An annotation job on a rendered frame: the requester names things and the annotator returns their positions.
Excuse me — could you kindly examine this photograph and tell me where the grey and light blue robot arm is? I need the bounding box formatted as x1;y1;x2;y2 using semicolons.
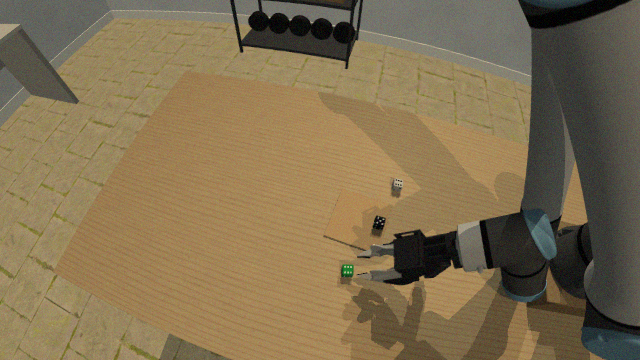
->
455;0;640;360

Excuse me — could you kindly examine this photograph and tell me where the green die with white pips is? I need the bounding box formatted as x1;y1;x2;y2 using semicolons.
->
342;264;354;277

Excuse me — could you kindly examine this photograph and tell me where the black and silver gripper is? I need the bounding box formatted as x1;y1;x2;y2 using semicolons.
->
357;229;462;285

